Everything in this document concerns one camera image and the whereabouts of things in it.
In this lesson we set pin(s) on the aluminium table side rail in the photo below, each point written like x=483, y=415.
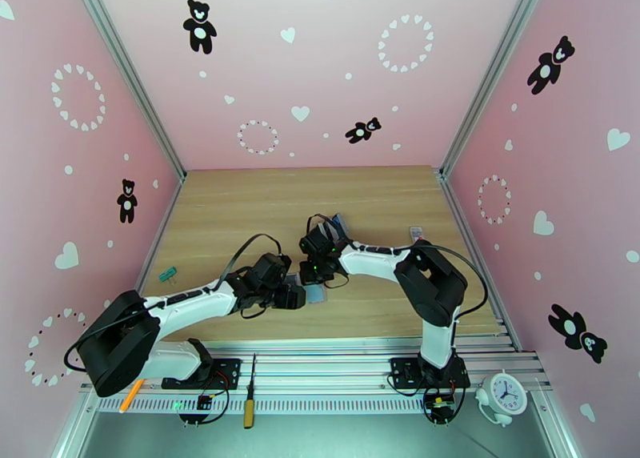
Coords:
x=459, y=211
x=168, y=216

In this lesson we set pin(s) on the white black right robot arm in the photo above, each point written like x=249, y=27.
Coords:
x=375, y=259

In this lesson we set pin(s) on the orange pencil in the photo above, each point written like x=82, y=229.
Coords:
x=131, y=396

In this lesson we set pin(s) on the green binder clip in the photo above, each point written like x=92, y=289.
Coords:
x=168, y=275

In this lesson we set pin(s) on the clear acrylic card stand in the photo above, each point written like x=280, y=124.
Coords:
x=341, y=231

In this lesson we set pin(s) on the black yellow power connector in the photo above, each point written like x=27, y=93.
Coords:
x=440, y=406

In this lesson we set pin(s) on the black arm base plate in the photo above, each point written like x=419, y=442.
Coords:
x=227, y=369
x=402, y=371

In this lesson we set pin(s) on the aluminium front rail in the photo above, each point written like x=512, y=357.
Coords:
x=325, y=371

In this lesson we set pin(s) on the small black circuit board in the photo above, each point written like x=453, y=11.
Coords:
x=204, y=402

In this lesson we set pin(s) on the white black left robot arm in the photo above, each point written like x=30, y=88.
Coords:
x=200, y=301

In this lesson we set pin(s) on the aluminium frame post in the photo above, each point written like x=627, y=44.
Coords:
x=130, y=76
x=495, y=71

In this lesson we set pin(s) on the white alarm clock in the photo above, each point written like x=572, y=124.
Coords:
x=505, y=394

